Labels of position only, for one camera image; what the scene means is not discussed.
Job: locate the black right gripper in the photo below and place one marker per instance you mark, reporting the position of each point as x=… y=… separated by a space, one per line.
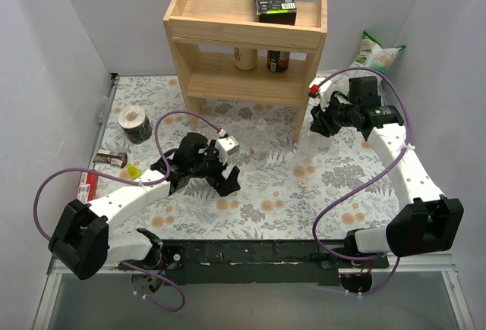
x=323 y=118

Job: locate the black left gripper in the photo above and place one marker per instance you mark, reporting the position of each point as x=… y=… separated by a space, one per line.
x=219 y=174

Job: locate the clear red-label water bottle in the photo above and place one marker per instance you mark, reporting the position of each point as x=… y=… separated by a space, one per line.
x=259 y=146

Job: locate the white bottle cap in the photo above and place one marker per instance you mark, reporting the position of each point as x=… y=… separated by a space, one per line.
x=332 y=191

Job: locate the clear Pocari Sweat bottle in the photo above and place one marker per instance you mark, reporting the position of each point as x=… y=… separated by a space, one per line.
x=307 y=147

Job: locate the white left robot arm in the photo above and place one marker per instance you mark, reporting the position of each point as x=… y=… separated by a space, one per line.
x=84 y=238

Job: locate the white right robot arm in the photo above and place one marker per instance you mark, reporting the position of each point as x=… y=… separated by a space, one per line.
x=428 y=220

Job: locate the white bottle with black cap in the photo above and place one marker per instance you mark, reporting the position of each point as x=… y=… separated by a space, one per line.
x=325 y=143

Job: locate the small metallic bottle cap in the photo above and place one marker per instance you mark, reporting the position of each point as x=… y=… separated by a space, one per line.
x=303 y=183

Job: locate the yellow-green glue bottle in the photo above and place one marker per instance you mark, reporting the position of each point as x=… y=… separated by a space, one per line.
x=133 y=171

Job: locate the cream bottle on shelf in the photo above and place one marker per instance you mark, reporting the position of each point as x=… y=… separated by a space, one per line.
x=245 y=59

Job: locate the floral patterned table mat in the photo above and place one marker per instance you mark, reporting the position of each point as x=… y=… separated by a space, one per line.
x=270 y=203

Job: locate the dark jar on shelf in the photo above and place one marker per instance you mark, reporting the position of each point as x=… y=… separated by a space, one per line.
x=278 y=61

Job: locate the green chips bag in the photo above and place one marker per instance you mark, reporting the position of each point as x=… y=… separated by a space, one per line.
x=373 y=55

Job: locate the brown chocolate bar wrapper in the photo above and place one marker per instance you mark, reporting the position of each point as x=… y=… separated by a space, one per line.
x=118 y=159

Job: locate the tape roll with black band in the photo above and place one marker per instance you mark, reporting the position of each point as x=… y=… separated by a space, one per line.
x=135 y=122

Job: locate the light wooden shelf unit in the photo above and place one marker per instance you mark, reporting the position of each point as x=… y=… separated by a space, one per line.
x=190 y=24

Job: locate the red rectangular box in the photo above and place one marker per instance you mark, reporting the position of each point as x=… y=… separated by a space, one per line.
x=87 y=186

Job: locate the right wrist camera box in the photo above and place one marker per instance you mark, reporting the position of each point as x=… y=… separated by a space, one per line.
x=321 y=90

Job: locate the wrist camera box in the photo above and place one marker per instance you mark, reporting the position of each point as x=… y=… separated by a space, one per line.
x=321 y=90
x=227 y=145

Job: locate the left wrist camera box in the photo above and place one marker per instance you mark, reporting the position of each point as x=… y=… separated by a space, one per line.
x=227 y=145

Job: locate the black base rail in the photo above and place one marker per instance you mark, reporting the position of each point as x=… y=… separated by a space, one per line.
x=249 y=261

